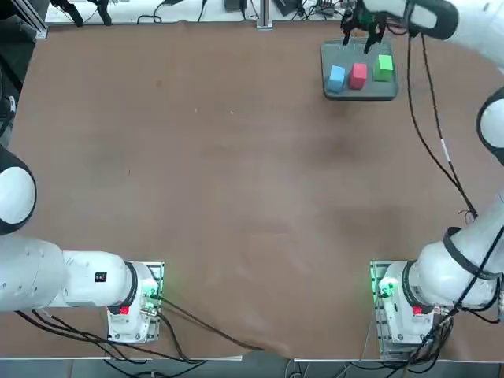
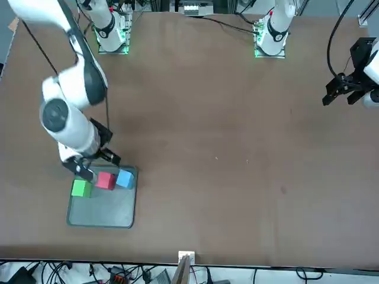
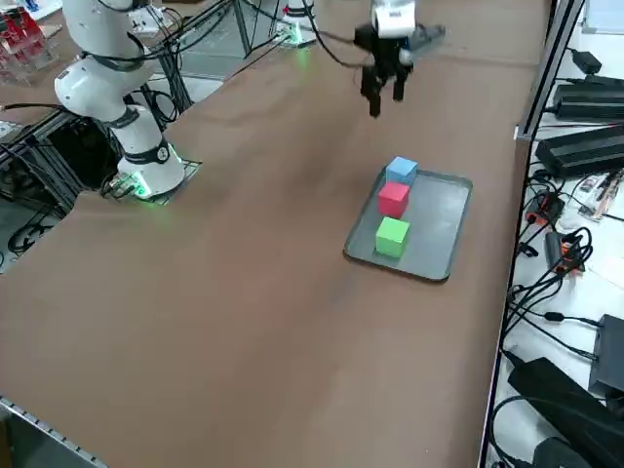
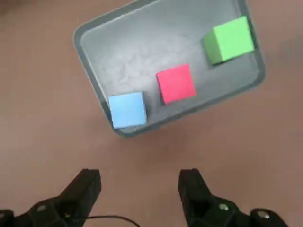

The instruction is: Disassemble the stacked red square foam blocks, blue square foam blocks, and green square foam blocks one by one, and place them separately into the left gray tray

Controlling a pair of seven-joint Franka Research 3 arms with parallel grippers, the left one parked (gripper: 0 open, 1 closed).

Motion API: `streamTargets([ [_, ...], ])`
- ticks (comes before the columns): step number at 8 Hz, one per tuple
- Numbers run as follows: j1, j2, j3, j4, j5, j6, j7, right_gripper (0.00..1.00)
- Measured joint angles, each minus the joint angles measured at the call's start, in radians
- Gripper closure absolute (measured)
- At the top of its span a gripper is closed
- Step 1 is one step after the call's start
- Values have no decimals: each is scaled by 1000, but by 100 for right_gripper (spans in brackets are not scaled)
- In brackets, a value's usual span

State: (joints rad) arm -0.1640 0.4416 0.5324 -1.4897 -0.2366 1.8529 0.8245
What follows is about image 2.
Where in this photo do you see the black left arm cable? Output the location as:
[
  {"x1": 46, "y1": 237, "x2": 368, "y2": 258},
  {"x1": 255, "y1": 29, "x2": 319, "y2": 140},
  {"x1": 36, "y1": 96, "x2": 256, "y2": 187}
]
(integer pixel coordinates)
[{"x1": 327, "y1": 0, "x2": 356, "y2": 78}]

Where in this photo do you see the black wrist connector box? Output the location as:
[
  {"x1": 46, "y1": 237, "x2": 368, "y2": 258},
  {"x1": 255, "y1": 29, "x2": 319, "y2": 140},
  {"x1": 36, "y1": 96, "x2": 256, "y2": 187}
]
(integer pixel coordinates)
[
  {"x1": 350, "y1": 37, "x2": 377, "y2": 73},
  {"x1": 89, "y1": 117, "x2": 114, "y2": 149}
]

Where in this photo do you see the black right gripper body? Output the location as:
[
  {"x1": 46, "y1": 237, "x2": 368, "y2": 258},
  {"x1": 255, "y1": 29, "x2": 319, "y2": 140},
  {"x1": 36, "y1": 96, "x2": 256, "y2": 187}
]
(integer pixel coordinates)
[{"x1": 82, "y1": 150, "x2": 101, "y2": 166}]

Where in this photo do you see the red square foam block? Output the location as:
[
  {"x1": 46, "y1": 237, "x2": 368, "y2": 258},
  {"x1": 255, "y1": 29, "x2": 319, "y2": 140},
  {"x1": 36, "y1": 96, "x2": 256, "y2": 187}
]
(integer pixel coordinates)
[{"x1": 95, "y1": 172, "x2": 116, "y2": 191}]

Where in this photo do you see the black left wrist connector box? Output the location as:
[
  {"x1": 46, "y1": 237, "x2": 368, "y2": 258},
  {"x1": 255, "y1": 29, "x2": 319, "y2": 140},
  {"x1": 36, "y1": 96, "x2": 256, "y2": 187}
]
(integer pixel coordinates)
[{"x1": 350, "y1": 37, "x2": 377, "y2": 73}]

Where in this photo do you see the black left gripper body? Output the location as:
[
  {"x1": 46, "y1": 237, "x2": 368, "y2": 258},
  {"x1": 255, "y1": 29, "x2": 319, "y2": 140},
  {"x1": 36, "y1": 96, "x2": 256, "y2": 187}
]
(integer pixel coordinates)
[{"x1": 337, "y1": 70, "x2": 371, "y2": 91}]

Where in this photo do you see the black left base cable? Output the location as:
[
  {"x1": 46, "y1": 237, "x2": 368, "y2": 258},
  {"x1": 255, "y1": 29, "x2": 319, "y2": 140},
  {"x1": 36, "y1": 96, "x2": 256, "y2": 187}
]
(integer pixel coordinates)
[{"x1": 189, "y1": 15, "x2": 259, "y2": 34}]

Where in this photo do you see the silver aluminium camera post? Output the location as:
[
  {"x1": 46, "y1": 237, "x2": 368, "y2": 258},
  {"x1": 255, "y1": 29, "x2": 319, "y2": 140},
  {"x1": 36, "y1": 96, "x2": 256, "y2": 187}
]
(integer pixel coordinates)
[{"x1": 177, "y1": 250, "x2": 196, "y2": 284}]

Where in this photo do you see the gray metal tray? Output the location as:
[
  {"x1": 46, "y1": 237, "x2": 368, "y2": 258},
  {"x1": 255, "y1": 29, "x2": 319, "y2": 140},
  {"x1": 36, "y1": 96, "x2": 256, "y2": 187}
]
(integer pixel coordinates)
[{"x1": 66, "y1": 164, "x2": 139, "y2": 229}]

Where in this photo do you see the red and black hub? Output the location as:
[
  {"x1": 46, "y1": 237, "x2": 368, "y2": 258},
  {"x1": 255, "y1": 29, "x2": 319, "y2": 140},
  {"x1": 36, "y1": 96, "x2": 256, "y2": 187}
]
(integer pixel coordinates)
[{"x1": 108, "y1": 265, "x2": 131, "y2": 284}]

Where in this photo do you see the black right wrist connector box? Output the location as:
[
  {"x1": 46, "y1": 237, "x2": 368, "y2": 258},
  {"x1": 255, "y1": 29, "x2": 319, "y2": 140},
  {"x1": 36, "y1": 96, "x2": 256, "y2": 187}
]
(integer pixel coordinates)
[{"x1": 89, "y1": 117, "x2": 114, "y2": 149}]

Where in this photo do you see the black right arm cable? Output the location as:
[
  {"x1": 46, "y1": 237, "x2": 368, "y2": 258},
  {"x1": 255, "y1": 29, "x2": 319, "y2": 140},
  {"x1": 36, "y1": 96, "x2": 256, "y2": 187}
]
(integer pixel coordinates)
[{"x1": 20, "y1": 17, "x2": 113, "y2": 133}]

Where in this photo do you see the blue square foam block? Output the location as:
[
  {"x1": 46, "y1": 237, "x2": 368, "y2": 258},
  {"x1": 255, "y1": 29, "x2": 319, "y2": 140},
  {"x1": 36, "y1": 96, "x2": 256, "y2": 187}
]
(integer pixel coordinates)
[{"x1": 115, "y1": 169, "x2": 135, "y2": 190}]

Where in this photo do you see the green square foam block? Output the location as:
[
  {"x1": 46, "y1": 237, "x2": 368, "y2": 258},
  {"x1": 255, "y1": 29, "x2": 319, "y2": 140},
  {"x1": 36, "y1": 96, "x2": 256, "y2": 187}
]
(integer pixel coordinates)
[{"x1": 70, "y1": 179, "x2": 93, "y2": 198}]

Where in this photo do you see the silver aluminium frame rail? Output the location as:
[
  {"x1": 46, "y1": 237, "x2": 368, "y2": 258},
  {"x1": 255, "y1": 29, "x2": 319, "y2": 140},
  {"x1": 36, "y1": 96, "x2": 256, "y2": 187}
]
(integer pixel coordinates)
[{"x1": 357, "y1": 0, "x2": 379, "y2": 27}]

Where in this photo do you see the white power strip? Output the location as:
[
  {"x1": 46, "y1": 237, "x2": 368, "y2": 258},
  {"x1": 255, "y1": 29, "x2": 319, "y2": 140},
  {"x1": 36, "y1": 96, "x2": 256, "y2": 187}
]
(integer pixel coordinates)
[{"x1": 182, "y1": 3, "x2": 200, "y2": 15}]

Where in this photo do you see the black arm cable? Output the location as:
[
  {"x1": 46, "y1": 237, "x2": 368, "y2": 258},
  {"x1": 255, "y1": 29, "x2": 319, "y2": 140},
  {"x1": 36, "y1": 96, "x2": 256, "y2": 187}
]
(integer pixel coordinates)
[
  {"x1": 20, "y1": 17, "x2": 113, "y2": 133},
  {"x1": 327, "y1": 0, "x2": 356, "y2": 78}
]

